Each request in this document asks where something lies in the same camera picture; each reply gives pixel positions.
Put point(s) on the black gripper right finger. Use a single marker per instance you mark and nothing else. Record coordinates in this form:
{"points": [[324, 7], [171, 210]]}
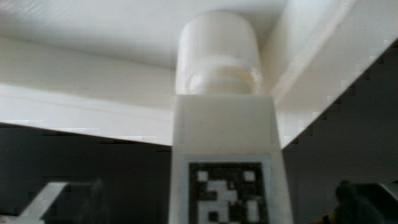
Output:
{"points": [[366, 203]]}

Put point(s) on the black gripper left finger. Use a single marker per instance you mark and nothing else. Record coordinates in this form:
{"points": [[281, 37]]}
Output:
{"points": [[70, 203]]}

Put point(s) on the white leg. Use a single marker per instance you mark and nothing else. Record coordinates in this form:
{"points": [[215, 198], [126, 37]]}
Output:
{"points": [[228, 177]]}

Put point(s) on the white square tabletop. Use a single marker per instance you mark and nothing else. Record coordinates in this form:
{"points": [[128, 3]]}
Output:
{"points": [[87, 59]]}

